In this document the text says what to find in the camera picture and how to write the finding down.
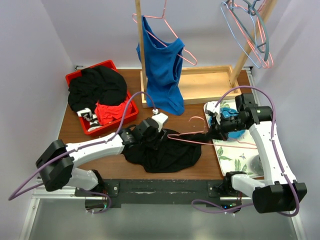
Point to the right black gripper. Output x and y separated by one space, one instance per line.
220 131

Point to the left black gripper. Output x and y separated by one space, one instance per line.
158 136

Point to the black tank top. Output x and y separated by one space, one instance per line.
169 156

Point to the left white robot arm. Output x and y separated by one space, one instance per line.
59 164

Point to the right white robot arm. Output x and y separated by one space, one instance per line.
280 192

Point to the blue tank top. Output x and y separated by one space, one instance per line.
163 66

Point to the grey plastic hanger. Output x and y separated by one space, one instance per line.
262 49

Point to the blue dotted plate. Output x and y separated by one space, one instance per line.
231 114

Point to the floral serving tray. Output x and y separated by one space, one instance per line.
236 159

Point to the wooden clothes rack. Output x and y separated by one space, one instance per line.
204 84

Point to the grey cup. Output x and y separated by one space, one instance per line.
256 165

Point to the red garment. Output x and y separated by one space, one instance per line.
107 114

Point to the black white striped garment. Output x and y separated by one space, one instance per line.
90 117

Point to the black clothes pile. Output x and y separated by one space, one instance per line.
99 84

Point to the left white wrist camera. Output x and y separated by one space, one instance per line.
159 117

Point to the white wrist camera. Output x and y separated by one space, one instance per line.
159 117
212 108

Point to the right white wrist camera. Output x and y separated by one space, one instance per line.
212 108

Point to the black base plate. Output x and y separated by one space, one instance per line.
167 191

